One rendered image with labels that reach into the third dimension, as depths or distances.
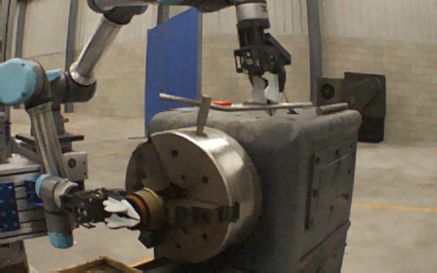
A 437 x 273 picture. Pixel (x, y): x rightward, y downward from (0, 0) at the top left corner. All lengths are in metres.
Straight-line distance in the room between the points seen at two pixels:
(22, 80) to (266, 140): 0.61
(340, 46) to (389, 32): 1.50
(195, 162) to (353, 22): 10.41
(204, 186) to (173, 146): 0.11
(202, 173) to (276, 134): 0.20
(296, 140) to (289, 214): 0.17
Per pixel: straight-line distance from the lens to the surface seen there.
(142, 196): 0.95
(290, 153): 1.06
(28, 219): 1.56
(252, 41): 1.03
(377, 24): 11.09
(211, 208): 0.95
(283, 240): 1.11
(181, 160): 1.01
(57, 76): 1.57
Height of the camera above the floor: 1.36
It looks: 7 degrees down
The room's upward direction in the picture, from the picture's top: straight up
